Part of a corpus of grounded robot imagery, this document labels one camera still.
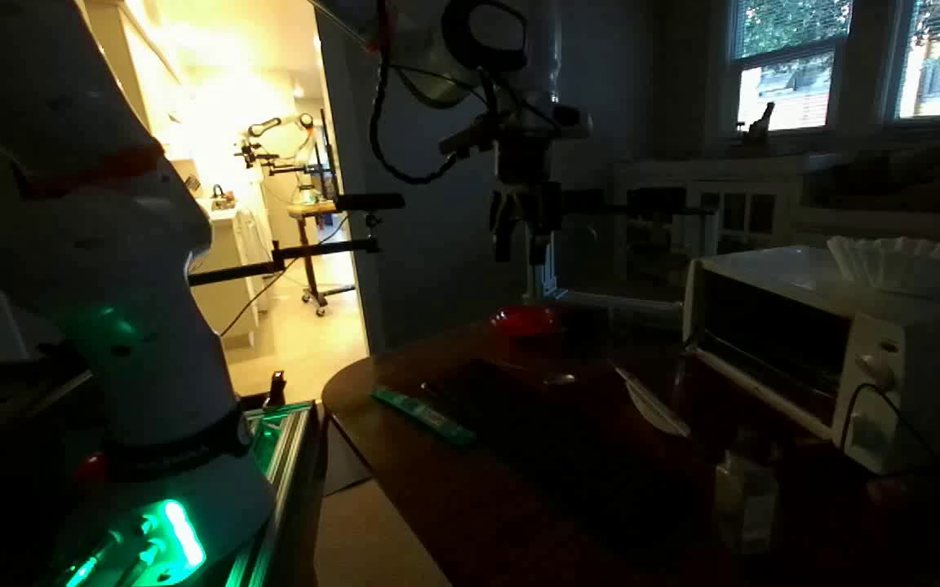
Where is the short black camera bar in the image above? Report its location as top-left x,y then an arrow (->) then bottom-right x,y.
328,190 -> 407,215

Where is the small clear bottle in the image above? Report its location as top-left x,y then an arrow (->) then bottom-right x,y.
712,429 -> 782,561

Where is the white cabinet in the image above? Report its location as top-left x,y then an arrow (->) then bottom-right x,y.
608,153 -> 814,321

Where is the white toaster oven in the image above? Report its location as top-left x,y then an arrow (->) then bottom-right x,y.
680,240 -> 940,480

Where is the red bowl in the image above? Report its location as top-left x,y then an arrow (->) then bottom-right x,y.
488,300 -> 564,341

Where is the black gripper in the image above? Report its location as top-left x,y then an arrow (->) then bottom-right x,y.
488,174 -> 568,271

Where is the white paper coffee filter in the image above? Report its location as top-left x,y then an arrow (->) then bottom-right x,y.
821,233 -> 940,300

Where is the long green package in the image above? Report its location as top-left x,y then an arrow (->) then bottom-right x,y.
370,384 -> 482,452

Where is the white plastic spoon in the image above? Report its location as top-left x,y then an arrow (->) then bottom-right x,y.
611,361 -> 695,441

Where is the long black boom rod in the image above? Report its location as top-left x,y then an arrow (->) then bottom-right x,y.
185,235 -> 381,290

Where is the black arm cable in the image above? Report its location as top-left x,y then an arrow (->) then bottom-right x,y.
364,0 -> 464,190

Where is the aluminium robot base mount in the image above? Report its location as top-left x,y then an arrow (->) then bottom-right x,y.
50,398 -> 322,587

